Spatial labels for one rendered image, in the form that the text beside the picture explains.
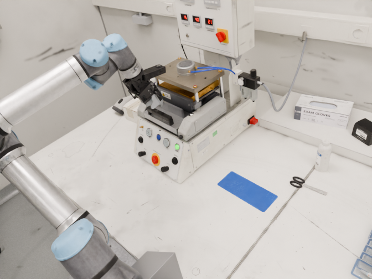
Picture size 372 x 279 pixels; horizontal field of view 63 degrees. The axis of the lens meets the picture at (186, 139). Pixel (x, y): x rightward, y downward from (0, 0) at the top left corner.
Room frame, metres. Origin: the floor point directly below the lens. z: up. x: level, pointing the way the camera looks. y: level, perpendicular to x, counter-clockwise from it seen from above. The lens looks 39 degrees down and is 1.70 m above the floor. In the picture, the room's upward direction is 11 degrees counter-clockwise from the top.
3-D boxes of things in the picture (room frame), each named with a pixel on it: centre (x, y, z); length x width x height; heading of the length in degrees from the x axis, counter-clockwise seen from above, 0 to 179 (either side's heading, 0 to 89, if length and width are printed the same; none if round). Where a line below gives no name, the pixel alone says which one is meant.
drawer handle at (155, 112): (1.09, 0.09, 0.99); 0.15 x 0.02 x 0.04; 38
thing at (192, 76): (1.21, -0.09, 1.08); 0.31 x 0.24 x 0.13; 38
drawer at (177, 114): (1.17, -0.02, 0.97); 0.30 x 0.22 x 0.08; 128
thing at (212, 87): (1.19, -0.06, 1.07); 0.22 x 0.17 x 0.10; 38
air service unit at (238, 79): (1.10, -0.29, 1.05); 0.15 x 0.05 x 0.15; 38
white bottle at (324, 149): (0.85, -0.52, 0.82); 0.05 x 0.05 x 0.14
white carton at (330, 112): (1.12, -0.65, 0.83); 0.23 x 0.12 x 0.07; 52
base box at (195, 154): (1.18, -0.06, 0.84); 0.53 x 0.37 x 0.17; 128
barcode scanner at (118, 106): (1.60, 0.30, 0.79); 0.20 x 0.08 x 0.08; 131
